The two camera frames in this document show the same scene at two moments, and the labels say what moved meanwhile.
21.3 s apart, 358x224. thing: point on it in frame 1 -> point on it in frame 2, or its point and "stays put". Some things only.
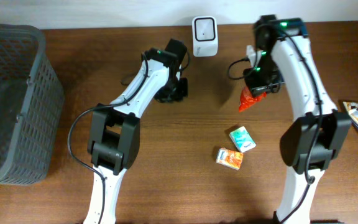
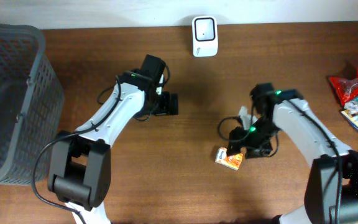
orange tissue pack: x=230 y=158 stays put
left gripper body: x=173 y=92 -> x=169 y=104
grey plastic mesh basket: x=22 y=101 stays put
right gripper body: x=260 y=90 -> x=239 y=144
